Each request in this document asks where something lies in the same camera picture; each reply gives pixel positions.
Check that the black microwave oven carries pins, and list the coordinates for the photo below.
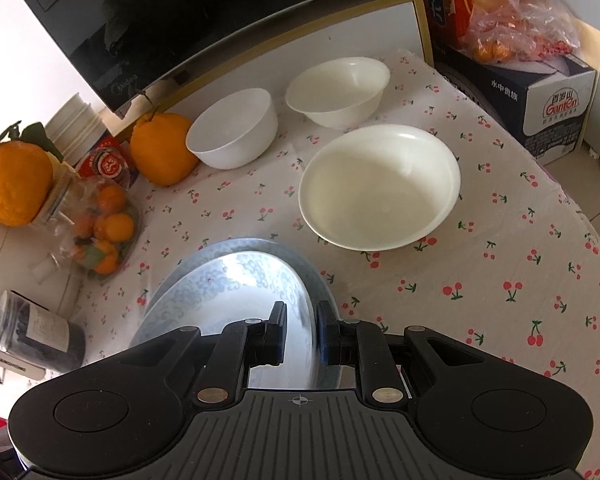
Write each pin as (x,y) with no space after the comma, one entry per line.
(180,10)

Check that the blue and white carton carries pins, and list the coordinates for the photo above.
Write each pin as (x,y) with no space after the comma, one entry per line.
(555,110)

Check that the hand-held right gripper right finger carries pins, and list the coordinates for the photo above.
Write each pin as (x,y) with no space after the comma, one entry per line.
(324,334)

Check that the large white bowl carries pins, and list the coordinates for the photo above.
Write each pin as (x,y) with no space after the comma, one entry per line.
(375,195)

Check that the dark-filled clear jar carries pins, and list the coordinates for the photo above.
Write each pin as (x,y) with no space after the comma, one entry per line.
(40,332)

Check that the plastic bag of oranges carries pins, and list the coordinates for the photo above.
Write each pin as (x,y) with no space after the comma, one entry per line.
(520,25)

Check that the cherry print tablecloth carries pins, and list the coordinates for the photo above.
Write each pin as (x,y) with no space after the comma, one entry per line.
(480,260)

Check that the large orange with leaves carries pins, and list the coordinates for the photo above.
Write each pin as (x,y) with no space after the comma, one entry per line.
(15,185)

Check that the stack of white paper cups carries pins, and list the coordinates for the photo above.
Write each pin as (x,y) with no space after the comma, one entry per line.
(75,125)

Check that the small deep white bowl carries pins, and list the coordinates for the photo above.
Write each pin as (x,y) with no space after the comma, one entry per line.
(230,130)

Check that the tan cardboard sheet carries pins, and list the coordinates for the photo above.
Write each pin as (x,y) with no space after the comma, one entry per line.
(592,40)

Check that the blue patterned plate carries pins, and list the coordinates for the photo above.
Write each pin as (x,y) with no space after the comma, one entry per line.
(230,280)

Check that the dark blue box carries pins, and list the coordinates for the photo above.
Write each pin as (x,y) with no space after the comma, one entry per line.
(445,10)

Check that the red lidded tin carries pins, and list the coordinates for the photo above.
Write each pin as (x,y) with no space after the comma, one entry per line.
(105,164)

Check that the medium flared white bowl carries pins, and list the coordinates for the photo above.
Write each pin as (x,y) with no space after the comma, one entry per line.
(337,90)

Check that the large orange with leaf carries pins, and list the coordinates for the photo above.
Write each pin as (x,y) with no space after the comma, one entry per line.
(162,150)

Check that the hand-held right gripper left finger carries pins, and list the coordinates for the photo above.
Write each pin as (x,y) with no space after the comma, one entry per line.
(278,334)

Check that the white printed box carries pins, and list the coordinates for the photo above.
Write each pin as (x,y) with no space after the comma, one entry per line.
(10,362)

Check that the clear container of small oranges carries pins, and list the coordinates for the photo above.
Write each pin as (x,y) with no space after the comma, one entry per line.
(107,230)

